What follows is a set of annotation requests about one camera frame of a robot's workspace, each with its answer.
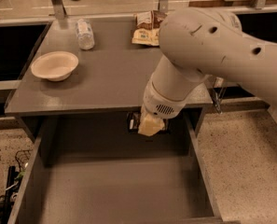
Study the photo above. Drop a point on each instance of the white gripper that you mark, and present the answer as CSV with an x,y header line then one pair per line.
x,y
157,104

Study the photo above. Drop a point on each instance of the black rxbar chocolate bar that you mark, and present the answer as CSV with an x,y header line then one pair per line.
x,y
133,122

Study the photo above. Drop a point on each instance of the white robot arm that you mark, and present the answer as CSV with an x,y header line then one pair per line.
x,y
196,43

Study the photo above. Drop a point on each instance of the open grey top drawer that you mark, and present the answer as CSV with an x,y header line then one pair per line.
x,y
89,169

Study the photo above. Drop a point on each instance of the brown yellow snack bag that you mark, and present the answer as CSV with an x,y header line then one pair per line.
x,y
147,27

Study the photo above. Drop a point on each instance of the white paper bowl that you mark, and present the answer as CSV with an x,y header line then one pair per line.
x,y
54,66

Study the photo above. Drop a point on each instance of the grey metal post left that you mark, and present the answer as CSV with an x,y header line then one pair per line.
x,y
59,9

